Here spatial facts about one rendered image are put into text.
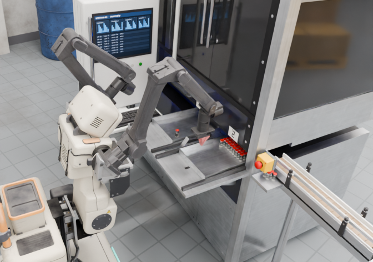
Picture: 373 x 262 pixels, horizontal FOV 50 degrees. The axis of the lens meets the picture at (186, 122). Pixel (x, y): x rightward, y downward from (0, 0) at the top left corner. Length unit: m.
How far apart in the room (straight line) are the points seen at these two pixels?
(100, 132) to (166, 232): 1.42
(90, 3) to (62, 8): 2.71
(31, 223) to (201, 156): 0.94
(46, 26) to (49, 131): 1.69
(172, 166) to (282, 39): 0.88
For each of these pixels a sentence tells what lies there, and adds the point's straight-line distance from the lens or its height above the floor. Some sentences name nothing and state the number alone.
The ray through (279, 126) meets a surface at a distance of 2.11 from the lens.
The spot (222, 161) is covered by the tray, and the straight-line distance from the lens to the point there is 2.23.
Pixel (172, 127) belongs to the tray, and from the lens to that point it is 2.45.
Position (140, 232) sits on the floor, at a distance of 2.99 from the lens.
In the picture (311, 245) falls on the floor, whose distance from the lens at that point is 3.17.
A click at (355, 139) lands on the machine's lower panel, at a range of 2.78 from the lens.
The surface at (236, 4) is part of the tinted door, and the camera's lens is 2.05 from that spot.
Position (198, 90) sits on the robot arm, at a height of 1.45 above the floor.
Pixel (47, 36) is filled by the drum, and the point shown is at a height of 0.30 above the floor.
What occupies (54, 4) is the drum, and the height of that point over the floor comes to 0.73.
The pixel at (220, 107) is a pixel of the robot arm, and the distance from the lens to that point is 1.92.
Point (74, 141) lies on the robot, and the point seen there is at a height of 1.24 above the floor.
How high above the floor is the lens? 2.25
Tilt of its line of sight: 33 degrees down
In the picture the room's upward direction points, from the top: 6 degrees clockwise
